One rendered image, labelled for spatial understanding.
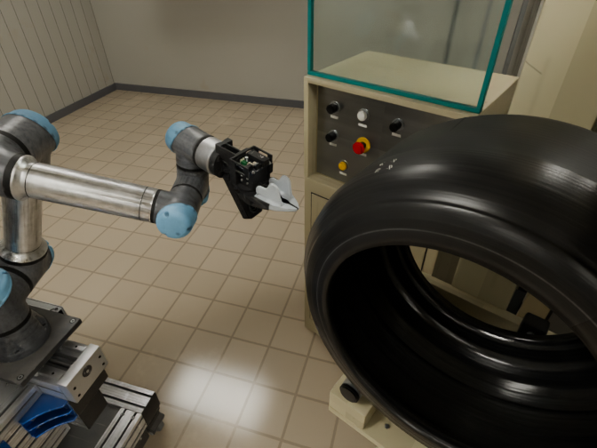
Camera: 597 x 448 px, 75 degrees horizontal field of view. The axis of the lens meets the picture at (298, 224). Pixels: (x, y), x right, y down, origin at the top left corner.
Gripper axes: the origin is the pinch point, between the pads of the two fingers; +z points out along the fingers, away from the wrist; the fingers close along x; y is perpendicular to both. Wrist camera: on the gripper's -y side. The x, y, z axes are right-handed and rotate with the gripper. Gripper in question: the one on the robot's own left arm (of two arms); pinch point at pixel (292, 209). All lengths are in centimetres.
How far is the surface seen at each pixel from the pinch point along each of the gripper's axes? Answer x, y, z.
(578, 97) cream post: 27, 27, 34
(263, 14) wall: 274, -65, -257
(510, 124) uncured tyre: 7.6, 27.4, 28.9
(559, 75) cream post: 27.1, 28.9, 30.1
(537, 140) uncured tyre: 3.6, 28.3, 33.0
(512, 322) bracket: 24, -21, 46
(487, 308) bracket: 24, -22, 40
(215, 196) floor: 103, -142, -150
